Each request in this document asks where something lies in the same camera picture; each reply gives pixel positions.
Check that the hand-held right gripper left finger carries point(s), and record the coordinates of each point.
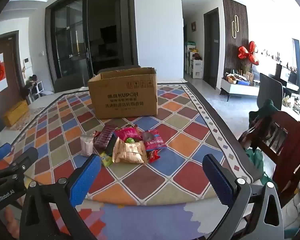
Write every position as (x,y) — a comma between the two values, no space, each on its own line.
(86,177)

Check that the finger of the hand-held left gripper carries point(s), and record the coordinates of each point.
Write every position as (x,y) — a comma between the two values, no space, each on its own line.
(1,151)
(27,157)

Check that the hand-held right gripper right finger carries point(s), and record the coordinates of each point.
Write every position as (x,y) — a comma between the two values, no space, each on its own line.
(218,180)

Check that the dark green snack packet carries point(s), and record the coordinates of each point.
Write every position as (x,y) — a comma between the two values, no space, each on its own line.
(111,147)

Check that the red and white candy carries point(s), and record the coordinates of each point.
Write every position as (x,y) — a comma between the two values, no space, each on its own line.
(153,156)

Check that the brown cardboard box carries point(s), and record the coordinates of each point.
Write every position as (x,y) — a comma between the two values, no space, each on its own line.
(125,97)

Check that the small light green packet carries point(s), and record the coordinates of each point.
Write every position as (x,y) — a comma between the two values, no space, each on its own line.
(106,160)

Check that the yellow woven box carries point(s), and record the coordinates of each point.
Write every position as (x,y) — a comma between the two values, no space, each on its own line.
(15,113)

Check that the green bag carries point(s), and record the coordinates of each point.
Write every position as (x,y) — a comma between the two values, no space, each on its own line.
(255,160)

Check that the maroon striped snack packet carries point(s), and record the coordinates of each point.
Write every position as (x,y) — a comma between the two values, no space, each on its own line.
(103,137)

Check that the kraft brown snack packet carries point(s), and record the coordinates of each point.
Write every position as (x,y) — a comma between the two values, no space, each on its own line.
(131,153)

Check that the colourful checkered tablecloth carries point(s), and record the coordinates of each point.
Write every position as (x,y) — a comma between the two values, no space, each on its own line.
(180,140)

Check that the green foil lollipop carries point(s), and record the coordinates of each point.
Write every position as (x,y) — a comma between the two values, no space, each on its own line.
(130,140)

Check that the red wooden chair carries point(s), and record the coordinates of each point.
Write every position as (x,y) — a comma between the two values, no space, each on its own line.
(267,145)

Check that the white stool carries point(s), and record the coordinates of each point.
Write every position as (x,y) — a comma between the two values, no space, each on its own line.
(40,88)

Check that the dark bag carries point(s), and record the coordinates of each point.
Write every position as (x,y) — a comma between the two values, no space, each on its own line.
(30,83)

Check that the red cloth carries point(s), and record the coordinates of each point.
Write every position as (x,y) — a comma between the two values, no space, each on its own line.
(291,155)

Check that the green cloth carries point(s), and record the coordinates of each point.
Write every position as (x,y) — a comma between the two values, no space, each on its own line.
(266,107)

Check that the brown wooden door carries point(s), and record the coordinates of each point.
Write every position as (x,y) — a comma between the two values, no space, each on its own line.
(13,62)

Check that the white low cabinet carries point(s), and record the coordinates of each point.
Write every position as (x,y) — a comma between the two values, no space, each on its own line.
(240,90)

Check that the dark grey chair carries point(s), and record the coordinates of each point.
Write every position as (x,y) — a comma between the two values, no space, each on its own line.
(270,91)

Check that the white shelf unit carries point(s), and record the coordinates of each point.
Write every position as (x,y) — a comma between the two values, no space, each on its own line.
(197,66)

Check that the black television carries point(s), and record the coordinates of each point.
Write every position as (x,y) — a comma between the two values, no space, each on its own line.
(286,75)

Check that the glass sliding door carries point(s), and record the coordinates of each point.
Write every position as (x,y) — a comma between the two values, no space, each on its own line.
(72,40)

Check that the dark hallway door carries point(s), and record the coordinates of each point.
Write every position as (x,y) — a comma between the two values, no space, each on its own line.
(211,50)

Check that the red foil balloon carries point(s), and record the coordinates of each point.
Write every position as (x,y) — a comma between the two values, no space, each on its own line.
(250,53)

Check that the white wall panel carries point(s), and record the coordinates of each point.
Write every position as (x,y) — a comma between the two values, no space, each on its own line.
(27,63)

